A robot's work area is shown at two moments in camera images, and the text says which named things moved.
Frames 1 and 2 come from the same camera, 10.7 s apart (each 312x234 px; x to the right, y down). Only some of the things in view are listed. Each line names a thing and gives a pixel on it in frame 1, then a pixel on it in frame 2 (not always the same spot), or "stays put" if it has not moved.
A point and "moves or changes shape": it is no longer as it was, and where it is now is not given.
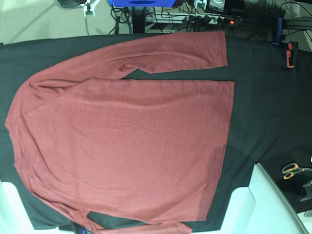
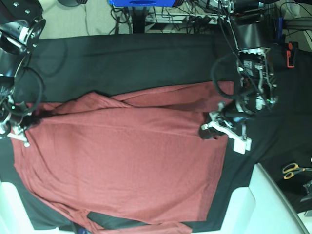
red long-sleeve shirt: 139,156 moves or changes shape
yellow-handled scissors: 290,169 stays put
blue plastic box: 142,3 stays put
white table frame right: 261,208 stays put
